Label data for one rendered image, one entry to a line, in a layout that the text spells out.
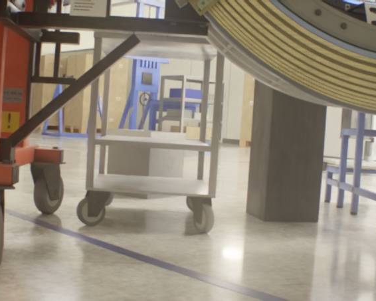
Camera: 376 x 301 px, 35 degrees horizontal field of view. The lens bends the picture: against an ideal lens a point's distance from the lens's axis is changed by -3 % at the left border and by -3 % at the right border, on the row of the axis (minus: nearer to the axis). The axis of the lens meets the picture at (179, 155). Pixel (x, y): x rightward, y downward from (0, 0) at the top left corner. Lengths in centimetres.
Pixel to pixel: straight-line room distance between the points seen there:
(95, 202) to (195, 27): 74
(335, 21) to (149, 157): 151
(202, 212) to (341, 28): 84
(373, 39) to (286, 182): 101
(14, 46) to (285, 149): 112
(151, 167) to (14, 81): 102
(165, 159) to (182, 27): 136
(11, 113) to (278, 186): 108
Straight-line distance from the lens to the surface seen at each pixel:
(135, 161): 293
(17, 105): 209
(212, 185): 207
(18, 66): 209
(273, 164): 244
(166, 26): 169
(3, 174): 147
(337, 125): 707
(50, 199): 230
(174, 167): 303
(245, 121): 1090
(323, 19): 158
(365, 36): 161
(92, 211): 210
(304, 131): 248
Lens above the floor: 37
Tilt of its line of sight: 3 degrees down
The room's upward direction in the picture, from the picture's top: 4 degrees clockwise
